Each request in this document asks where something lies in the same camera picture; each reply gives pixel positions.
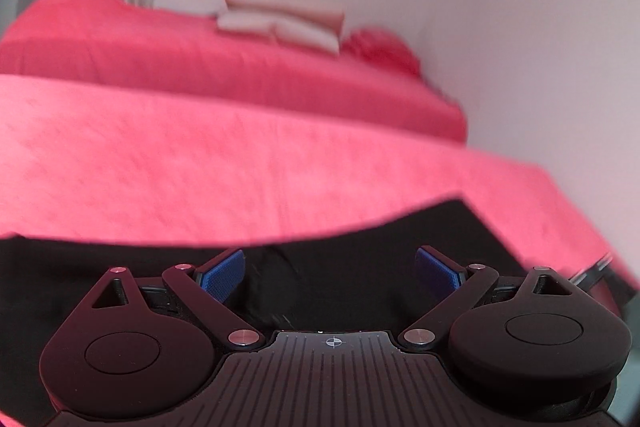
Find far bed red blanket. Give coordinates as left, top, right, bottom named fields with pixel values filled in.
left=1, top=0, right=468, bottom=143

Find black knit pants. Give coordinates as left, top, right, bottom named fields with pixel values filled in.
left=1, top=199, right=524, bottom=426

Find folded red blanket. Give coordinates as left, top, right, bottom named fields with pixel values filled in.
left=341, top=26, right=421, bottom=78

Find near bed pink blanket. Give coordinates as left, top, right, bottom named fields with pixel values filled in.
left=1, top=75, right=612, bottom=275

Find pink pillow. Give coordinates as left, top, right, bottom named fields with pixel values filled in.
left=216, top=10, right=341, bottom=55
left=224, top=0, right=345, bottom=36

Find lower pink pillow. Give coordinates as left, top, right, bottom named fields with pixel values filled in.
left=216, top=10, right=341, bottom=55

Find upper pink pillow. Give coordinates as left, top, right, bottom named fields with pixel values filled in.
left=224, top=0, right=345, bottom=36

